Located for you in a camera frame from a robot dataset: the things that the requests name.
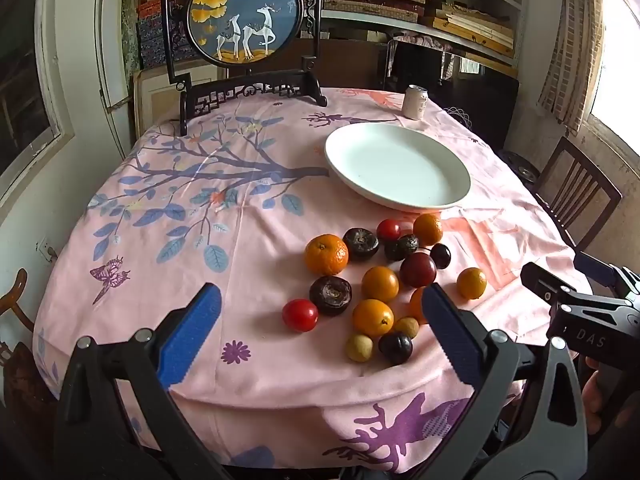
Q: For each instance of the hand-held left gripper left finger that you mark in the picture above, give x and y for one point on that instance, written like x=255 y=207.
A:
x=192 y=335

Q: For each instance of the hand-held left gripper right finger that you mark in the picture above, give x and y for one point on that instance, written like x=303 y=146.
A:
x=452 y=332

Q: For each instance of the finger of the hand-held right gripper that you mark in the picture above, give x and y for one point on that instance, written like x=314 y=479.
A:
x=542 y=282
x=595 y=266

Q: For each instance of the small orange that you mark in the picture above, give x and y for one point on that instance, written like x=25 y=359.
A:
x=471 y=283
x=372 y=317
x=427 y=229
x=380 y=283
x=416 y=306

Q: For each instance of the tan longan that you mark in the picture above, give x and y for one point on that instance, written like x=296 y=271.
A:
x=406 y=327
x=359 y=348

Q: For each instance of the dark purple plum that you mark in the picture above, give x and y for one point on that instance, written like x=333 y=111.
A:
x=440 y=255
x=395 y=348

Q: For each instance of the red plum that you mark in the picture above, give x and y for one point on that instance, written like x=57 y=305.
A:
x=418 y=269

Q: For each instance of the dark brown passion fruit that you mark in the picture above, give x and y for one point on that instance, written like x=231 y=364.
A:
x=330 y=295
x=360 y=243
x=402 y=248

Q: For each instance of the red cherry tomato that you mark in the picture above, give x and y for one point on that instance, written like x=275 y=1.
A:
x=388 y=230
x=300 y=315

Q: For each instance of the large orange mandarin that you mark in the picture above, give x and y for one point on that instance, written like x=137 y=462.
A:
x=326 y=255

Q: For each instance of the white plate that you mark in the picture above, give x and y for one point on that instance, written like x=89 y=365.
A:
x=400 y=165

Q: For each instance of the person's right hand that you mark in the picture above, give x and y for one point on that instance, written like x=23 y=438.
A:
x=607 y=400

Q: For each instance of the dark wooden slatted chair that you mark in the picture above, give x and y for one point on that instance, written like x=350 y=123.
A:
x=591 y=166

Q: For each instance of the pink printed tablecloth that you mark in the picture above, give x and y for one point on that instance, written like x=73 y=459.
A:
x=250 y=240

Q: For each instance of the dark round metal object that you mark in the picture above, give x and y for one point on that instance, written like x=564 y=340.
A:
x=522 y=169

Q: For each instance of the curved brown wooden chair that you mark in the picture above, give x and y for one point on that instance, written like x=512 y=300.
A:
x=20 y=305

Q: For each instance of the black glossy cabinet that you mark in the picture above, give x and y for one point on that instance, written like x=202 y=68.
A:
x=490 y=105

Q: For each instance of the black bag with white print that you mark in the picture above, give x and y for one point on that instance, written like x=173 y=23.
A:
x=459 y=116

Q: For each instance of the bright window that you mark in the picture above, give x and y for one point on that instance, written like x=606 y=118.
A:
x=620 y=60

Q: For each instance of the white beverage can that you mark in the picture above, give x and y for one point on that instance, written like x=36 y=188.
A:
x=415 y=103

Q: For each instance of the checkered beige curtain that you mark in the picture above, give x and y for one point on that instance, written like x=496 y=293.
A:
x=570 y=45

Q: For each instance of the stack of wooden flat boxes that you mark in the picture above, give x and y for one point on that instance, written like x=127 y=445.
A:
x=475 y=30

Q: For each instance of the white-framed window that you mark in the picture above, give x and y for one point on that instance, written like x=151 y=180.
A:
x=25 y=110

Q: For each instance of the brown cardboard box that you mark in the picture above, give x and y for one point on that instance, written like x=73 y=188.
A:
x=350 y=62

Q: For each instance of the white leaning board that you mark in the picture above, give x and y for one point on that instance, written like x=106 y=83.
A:
x=112 y=45

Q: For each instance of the stack of patterned fabric boxes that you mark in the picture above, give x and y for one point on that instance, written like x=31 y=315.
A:
x=155 y=35

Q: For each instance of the round embroidered deer screen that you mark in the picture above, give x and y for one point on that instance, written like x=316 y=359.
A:
x=235 y=10

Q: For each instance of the wall outlet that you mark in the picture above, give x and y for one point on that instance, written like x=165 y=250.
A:
x=47 y=250

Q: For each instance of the white wall shelf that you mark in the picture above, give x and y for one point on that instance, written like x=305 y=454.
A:
x=370 y=16

